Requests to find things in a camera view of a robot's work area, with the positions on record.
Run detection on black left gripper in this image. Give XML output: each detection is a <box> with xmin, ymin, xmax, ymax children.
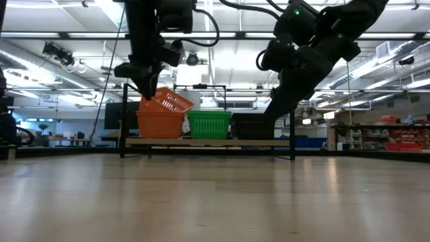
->
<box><xmin>113</xmin><ymin>33</ymin><xmax>166</xmax><ymax>100</ymax></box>

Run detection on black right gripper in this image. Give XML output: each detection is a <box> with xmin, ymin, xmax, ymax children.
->
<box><xmin>263</xmin><ymin>45</ymin><xmax>334</xmax><ymax>119</ymax></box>

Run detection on orange plastic slotted basket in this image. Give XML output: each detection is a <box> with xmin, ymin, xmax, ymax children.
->
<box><xmin>138</xmin><ymin>86</ymin><xmax>195</xmax><ymax>114</ymax></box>
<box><xmin>135</xmin><ymin>110</ymin><xmax>186</xmax><ymax>140</ymax></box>

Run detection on black plastic slotted basket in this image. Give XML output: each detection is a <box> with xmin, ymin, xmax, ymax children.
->
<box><xmin>230</xmin><ymin>112</ymin><xmax>277</xmax><ymax>140</ymax></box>

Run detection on black metal wood-board shelf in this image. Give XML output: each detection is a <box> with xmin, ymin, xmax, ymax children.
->
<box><xmin>118</xmin><ymin>82</ymin><xmax>297</xmax><ymax>161</ymax></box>

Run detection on storage shelf with bins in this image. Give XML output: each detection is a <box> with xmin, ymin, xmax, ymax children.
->
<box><xmin>331</xmin><ymin>114</ymin><xmax>430</xmax><ymax>154</ymax></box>

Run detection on round black ceiling lamp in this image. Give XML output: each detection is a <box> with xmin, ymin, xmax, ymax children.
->
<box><xmin>186</xmin><ymin>52</ymin><xmax>200</xmax><ymax>67</ymax></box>

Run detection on blue storage bins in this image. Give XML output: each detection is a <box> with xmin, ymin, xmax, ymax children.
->
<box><xmin>295</xmin><ymin>136</ymin><xmax>329</xmax><ymax>149</ymax></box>

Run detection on black monitor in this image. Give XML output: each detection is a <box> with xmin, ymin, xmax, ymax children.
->
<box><xmin>103</xmin><ymin>101</ymin><xmax>140</xmax><ymax>130</ymax></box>

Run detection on green plastic slotted basket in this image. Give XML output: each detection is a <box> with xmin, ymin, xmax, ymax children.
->
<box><xmin>186</xmin><ymin>110</ymin><xmax>232</xmax><ymax>140</ymax></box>

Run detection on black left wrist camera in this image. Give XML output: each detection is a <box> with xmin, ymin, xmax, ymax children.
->
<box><xmin>157</xmin><ymin>39</ymin><xmax>186</xmax><ymax>67</ymax></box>

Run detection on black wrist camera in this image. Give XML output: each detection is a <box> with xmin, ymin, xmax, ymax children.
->
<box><xmin>157</xmin><ymin>39</ymin><xmax>186</xmax><ymax>67</ymax></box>
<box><xmin>257</xmin><ymin>37</ymin><xmax>297</xmax><ymax>73</ymax></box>

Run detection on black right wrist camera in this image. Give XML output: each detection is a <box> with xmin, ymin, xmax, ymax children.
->
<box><xmin>257</xmin><ymin>37</ymin><xmax>297</xmax><ymax>73</ymax></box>

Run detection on yellow hanging cable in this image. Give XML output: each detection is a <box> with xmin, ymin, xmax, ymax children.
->
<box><xmin>345</xmin><ymin>62</ymin><xmax>354</xmax><ymax>151</ymax></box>

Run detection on black ceiling-hung camera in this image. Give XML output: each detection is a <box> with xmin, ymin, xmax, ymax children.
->
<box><xmin>42</xmin><ymin>42</ymin><xmax>77</xmax><ymax>67</ymax></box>

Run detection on silver ceiling duct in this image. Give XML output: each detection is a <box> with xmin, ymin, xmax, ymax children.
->
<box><xmin>327</xmin><ymin>40</ymin><xmax>430</xmax><ymax>90</ymax></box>

